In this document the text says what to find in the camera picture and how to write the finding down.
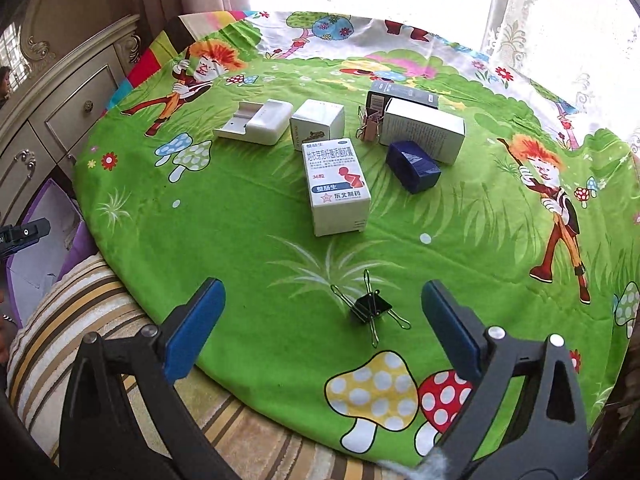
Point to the white lace curtain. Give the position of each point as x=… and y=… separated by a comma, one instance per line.
x=530, y=15

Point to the small white box brown print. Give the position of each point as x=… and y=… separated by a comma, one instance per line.
x=320, y=115

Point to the black binder clip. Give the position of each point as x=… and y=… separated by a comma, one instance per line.
x=369, y=308

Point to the black box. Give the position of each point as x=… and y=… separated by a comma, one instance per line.
x=400, y=92

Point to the purple cardboard box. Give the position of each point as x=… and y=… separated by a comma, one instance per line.
x=45, y=255

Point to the dresser mirror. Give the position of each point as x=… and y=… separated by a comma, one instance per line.
x=10, y=55

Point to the white carved dresser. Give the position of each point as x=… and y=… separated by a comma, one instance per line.
x=75, y=110

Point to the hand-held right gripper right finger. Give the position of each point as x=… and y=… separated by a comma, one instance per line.
x=452, y=330

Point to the long white box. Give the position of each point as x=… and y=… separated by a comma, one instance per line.
x=425, y=125

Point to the white medicine box red figure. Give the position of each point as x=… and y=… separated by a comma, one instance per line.
x=335, y=180

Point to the green cartoon printed cloth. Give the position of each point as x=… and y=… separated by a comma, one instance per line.
x=225, y=220

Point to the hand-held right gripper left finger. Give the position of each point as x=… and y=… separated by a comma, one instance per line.
x=192, y=332

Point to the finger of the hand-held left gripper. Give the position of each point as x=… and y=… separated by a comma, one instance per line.
x=25, y=233

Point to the white plastic case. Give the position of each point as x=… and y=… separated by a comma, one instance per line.
x=265, y=122

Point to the dark blue box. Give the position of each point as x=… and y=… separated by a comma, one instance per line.
x=410, y=165

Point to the pink binder clip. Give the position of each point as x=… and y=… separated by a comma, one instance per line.
x=369, y=126

